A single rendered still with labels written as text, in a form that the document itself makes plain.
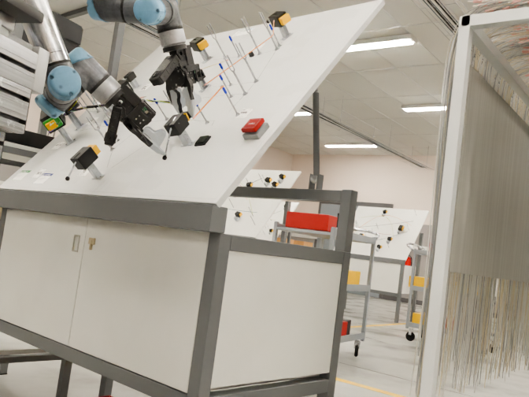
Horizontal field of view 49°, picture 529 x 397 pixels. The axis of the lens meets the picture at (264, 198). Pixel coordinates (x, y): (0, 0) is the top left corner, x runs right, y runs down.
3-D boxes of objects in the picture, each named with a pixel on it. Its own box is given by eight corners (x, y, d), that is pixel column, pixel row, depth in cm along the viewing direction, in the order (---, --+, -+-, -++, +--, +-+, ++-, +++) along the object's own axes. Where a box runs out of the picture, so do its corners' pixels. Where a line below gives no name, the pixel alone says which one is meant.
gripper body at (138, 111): (157, 117, 158) (124, 84, 155) (135, 139, 159) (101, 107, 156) (158, 113, 166) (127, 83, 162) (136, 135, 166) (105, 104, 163)
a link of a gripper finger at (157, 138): (176, 145, 162) (153, 121, 159) (161, 159, 162) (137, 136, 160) (176, 142, 165) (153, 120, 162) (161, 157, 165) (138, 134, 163)
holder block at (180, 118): (170, 136, 171) (163, 125, 169) (179, 125, 174) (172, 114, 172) (180, 135, 168) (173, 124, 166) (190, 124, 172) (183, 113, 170)
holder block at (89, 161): (74, 195, 181) (55, 171, 176) (100, 170, 187) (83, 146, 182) (83, 196, 178) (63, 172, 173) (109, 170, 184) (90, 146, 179)
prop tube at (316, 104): (316, 183, 196) (316, 91, 194) (310, 183, 198) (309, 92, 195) (322, 183, 198) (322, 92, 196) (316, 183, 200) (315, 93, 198)
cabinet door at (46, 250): (67, 346, 178) (86, 218, 181) (-12, 314, 214) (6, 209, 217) (72, 345, 179) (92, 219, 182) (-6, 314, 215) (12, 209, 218)
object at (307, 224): (317, 368, 403) (336, 214, 412) (257, 353, 430) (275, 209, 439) (368, 355, 487) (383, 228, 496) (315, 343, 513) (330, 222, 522)
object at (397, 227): (397, 323, 796) (410, 204, 810) (323, 308, 867) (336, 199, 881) (417, 321, 853) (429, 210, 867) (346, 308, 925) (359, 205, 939)
